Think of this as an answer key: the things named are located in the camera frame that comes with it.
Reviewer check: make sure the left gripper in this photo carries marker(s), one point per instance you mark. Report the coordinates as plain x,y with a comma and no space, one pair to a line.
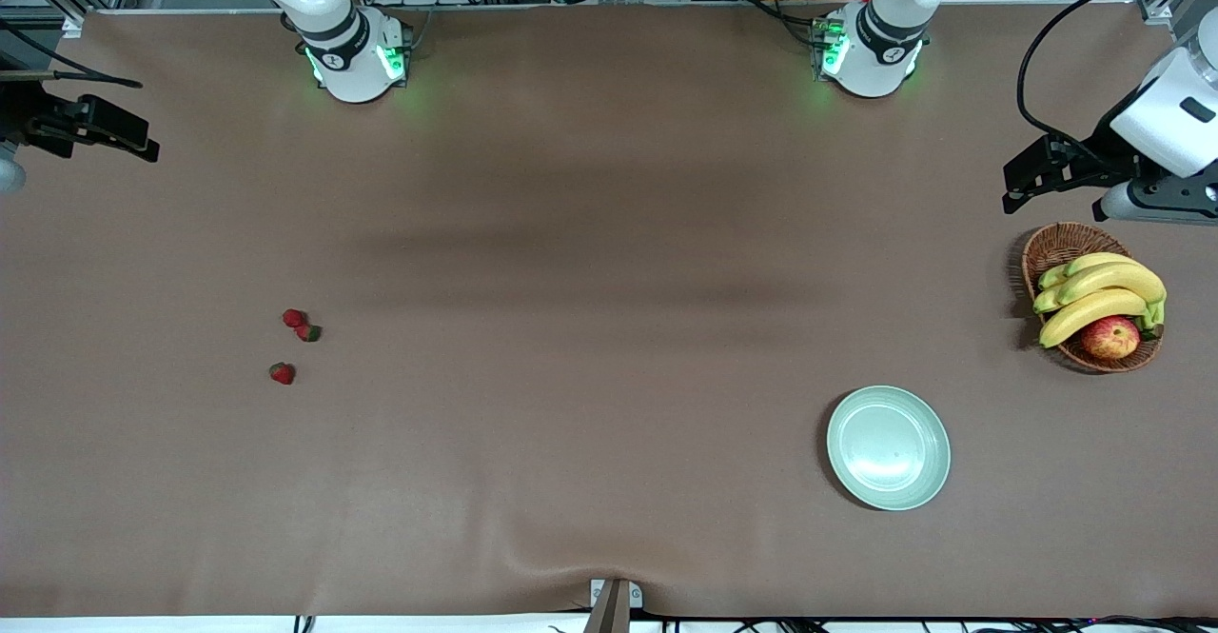
1106,146

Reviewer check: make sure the red strawberry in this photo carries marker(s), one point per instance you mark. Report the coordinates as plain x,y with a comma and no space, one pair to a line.
282,373
293,318
307,333

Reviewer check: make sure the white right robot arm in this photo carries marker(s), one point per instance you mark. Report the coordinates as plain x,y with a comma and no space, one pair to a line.
352,62

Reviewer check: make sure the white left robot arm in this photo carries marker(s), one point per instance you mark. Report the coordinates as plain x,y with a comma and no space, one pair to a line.
880,52

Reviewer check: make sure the pale green round plate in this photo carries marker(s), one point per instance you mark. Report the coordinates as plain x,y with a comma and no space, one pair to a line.
888,447

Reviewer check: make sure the brown wicker basket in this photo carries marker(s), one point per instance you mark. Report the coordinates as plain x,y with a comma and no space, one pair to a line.
1066,247

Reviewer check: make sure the yellow banana bunch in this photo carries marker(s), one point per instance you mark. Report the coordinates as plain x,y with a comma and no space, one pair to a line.
1113,279

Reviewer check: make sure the red apple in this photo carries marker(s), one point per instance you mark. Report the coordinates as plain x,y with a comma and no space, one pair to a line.
1110,338

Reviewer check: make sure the brown table mat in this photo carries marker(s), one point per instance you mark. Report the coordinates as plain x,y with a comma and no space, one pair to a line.
609,233

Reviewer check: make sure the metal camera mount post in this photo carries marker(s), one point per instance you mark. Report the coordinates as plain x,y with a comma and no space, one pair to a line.
609,614

